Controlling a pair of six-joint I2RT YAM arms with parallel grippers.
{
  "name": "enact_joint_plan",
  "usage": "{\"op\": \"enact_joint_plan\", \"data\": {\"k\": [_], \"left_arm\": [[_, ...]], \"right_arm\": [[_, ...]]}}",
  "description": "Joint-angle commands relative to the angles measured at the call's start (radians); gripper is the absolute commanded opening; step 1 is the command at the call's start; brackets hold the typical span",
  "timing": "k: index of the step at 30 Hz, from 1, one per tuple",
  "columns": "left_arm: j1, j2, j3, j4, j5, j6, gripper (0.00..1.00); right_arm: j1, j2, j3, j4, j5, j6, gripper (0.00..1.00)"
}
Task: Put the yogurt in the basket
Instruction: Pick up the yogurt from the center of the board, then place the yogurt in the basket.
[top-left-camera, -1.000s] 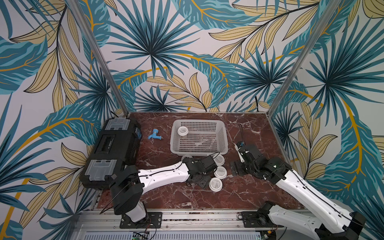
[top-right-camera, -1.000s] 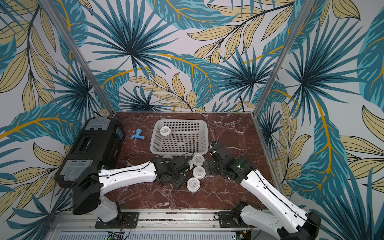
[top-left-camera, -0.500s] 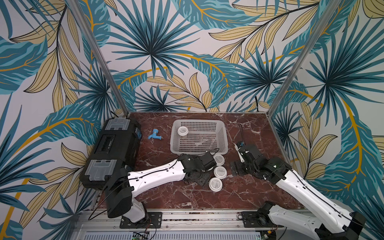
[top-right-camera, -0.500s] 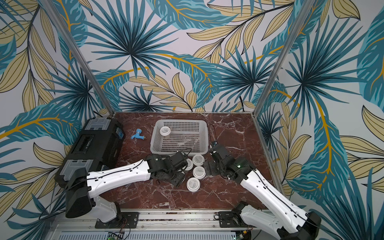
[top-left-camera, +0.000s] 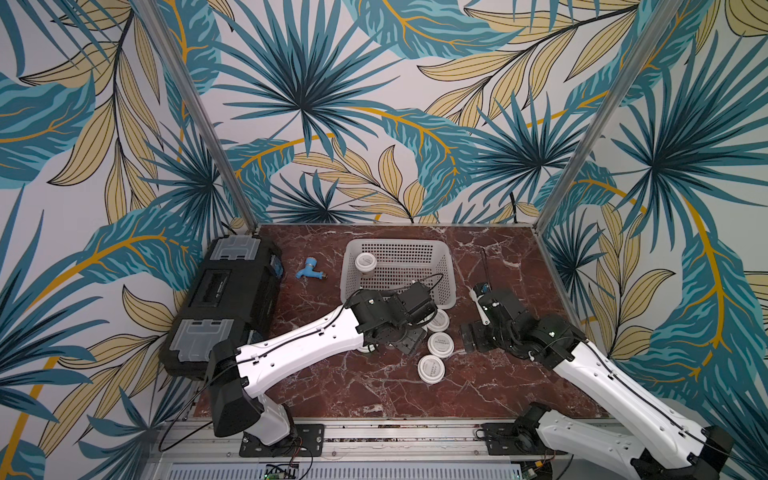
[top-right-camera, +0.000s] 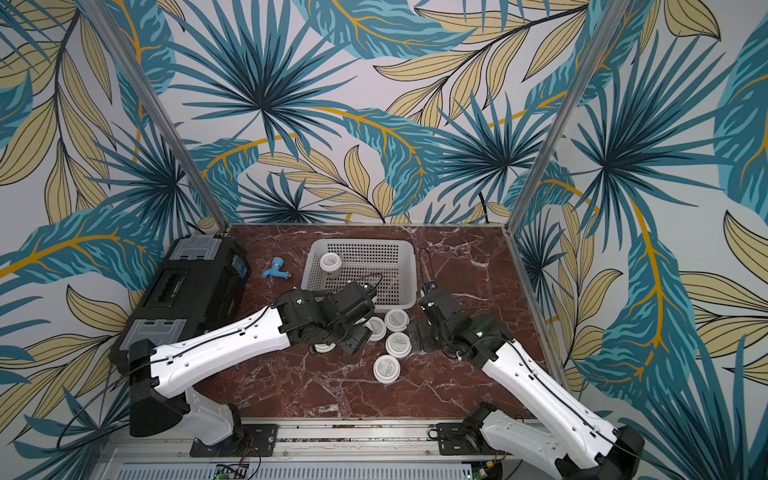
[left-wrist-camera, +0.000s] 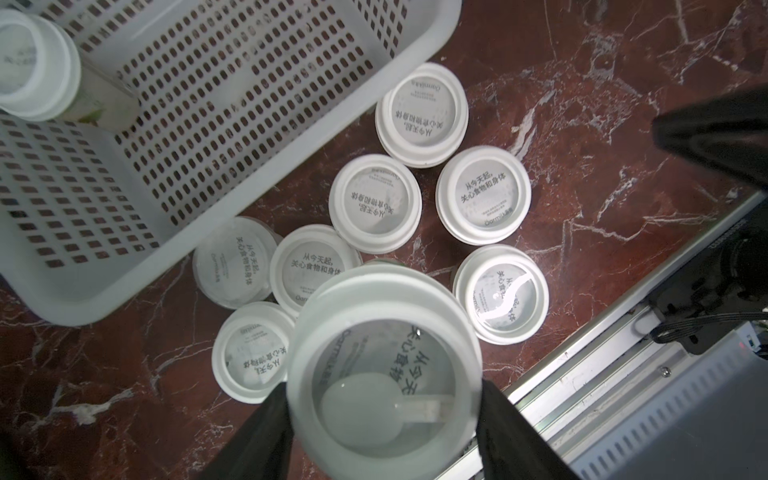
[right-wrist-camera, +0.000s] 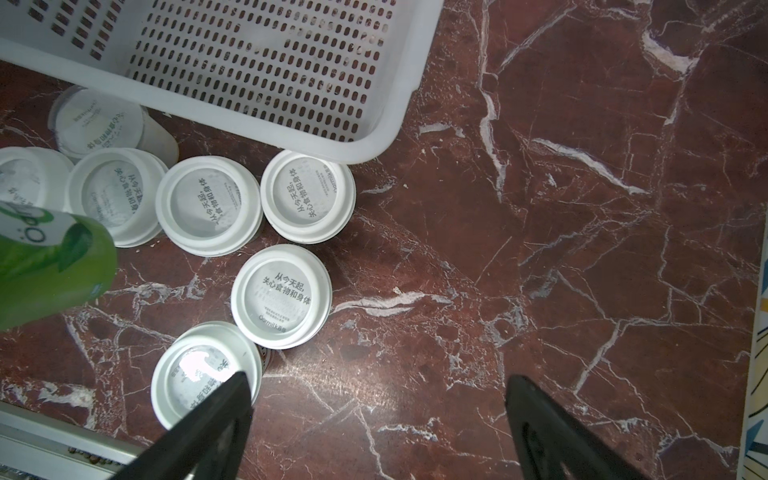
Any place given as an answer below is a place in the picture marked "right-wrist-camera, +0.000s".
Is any yogurt cup green label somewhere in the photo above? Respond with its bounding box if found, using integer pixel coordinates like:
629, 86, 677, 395
1, 201, 117, 331

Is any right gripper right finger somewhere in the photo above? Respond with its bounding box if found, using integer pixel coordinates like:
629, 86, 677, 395
505, 375, 646, 479

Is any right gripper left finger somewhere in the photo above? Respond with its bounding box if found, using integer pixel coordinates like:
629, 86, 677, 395
113, 371, 253, 479

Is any white perforated plastic basket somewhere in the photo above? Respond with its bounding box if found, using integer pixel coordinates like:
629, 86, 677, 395
1, 0, 443, 164

